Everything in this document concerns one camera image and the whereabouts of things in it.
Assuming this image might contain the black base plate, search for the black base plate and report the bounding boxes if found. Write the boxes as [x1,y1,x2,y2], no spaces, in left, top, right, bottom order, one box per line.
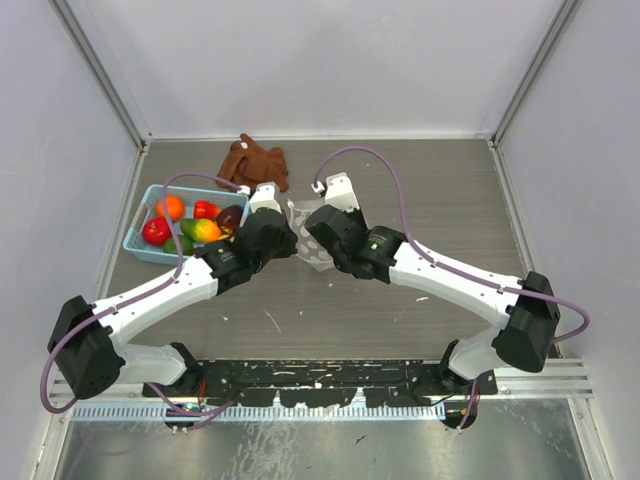
[160,360,471,408]

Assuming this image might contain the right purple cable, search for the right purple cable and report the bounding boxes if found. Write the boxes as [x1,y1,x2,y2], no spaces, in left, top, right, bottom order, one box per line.
[312,145,591,431]

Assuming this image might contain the aluminium frame post left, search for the aluminium frame post left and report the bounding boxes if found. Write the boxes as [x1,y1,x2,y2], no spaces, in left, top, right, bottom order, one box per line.
[50,1,153,150]

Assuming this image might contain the clear zip top bag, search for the clear zip top bag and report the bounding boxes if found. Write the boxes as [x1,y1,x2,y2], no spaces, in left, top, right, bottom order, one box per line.
[287,199,334,272]

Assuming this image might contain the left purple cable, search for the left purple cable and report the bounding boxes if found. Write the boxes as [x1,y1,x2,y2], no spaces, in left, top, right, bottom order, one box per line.
[39,171,251,431]

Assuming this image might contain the slotted cable duct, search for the slotted cable duct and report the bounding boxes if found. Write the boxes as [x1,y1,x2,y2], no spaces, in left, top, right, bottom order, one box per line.
[71,402,446,422]

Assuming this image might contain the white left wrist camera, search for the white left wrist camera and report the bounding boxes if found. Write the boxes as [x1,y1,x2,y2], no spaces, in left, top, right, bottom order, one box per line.
[239,182,282,214]

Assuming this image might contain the brown cloth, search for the brown cloth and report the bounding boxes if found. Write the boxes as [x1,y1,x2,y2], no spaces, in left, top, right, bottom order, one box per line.
[217,133,289,192]

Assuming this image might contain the dark red apple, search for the dark red apple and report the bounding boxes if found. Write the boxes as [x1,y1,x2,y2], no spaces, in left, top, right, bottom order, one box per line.
[216,205,243,232]

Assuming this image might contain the aluminium frame post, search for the aluminium frame post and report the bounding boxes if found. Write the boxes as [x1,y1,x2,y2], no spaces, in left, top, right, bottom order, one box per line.
[490,0,583,149]
[50,1,153,150]

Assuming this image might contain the light blue plastic basket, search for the light blue plastic basket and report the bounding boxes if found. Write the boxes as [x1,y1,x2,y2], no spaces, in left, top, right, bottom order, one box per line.
[123,184,250,266]

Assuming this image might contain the orange tangerine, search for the orange tangerine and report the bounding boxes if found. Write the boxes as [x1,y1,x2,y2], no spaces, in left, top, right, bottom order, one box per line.
[155,196,186,223]

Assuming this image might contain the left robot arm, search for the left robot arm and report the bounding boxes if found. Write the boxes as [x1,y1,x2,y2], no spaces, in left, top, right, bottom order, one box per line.
[48,208,298,400]

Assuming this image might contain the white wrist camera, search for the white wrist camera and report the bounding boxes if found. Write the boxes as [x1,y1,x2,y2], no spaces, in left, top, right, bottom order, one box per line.
[311,172,361,213]
[239,182,282,214]

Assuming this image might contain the green yellow mango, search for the green yellow mango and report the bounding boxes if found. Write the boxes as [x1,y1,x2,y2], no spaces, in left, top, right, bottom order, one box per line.
[180,218,222,244]

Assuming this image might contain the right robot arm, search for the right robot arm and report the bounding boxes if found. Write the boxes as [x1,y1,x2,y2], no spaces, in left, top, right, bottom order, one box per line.
[304,205,560,394]

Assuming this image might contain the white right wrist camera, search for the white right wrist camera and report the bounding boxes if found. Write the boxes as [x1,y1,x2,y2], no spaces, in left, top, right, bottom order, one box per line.
[311,172,361,213]

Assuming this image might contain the purple cable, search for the purple cable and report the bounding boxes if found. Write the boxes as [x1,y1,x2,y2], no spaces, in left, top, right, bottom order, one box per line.
[312,145,591,431]
[39,171,251,431]

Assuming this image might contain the red bell pepper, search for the red bell pepper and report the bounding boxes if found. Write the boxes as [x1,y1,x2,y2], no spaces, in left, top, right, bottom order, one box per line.
[193,200,221,221]

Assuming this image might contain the aluminium frame post right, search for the aluminium frame post right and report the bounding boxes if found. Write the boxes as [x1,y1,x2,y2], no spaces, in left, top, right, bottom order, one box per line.
[490,0,583,149]

